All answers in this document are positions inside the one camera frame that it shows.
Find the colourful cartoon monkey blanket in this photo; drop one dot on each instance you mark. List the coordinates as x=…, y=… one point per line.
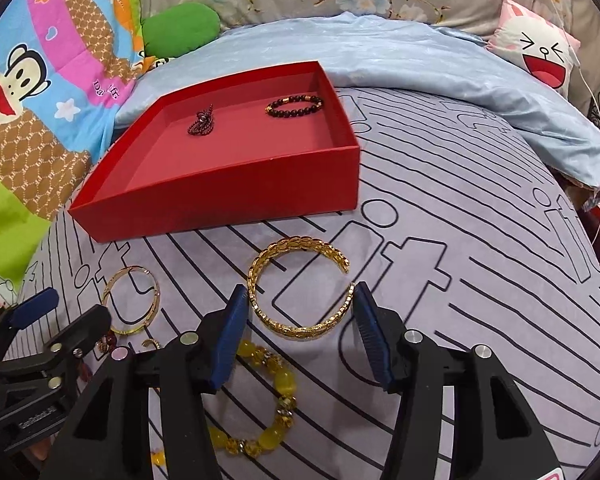
x=40, y=110

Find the thin gold bangle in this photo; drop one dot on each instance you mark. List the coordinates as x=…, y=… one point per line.
x=152, y=305

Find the red cardboard box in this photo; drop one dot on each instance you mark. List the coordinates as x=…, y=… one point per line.
x=240, y=170

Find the grey striped bedsheet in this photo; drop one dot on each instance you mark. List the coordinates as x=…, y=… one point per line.
x=480, y=285

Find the green plush pillow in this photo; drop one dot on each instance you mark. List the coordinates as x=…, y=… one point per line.
x=180, y=30

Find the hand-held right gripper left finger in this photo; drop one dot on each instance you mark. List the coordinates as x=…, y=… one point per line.
x=227, y=345

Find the gold hoop earring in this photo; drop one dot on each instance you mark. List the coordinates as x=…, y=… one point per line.
x=150, y=343

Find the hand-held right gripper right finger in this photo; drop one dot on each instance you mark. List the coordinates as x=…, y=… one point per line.
x=375, y=345

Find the grey draped cloth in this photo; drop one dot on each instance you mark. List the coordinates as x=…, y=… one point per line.
x=595, y=20

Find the light blue blanket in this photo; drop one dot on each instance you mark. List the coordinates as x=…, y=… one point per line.
x=405, y=60

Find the pink rabbit face pillow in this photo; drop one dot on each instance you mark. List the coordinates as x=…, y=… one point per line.
x=535, y=45

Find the dark garnet bead strand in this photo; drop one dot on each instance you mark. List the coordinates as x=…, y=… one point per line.
x=202, y=120

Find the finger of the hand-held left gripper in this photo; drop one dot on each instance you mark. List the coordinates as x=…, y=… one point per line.
x=87, y=327
x=32, y=307

